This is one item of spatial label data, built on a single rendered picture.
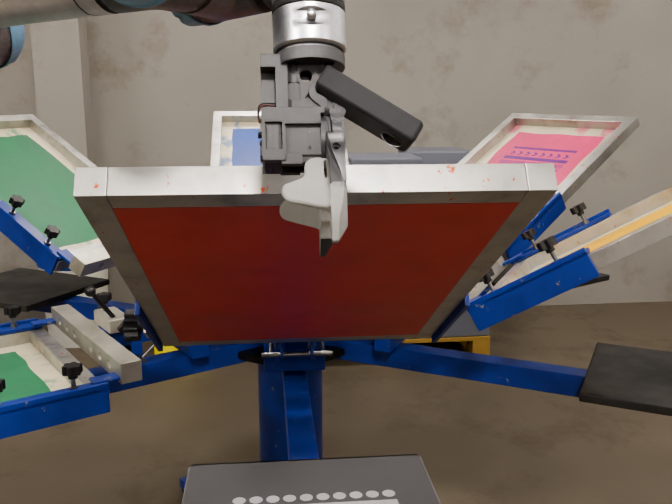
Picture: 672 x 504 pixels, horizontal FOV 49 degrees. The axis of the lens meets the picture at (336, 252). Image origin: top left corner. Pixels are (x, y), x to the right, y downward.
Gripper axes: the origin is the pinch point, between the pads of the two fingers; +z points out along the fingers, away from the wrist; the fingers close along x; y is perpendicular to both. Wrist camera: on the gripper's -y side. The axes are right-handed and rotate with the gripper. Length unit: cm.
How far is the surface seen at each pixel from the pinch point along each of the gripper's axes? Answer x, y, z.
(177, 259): -36.2, 19.8, -2.4
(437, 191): -14.3, -14.0, -8.3
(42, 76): -415, 149, -153
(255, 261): -37.8, 8.5, -2.0
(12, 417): -89, 60, 26
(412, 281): -49, -17, 1
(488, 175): -14.8, -20.6, -10.3
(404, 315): -71, -20, 7
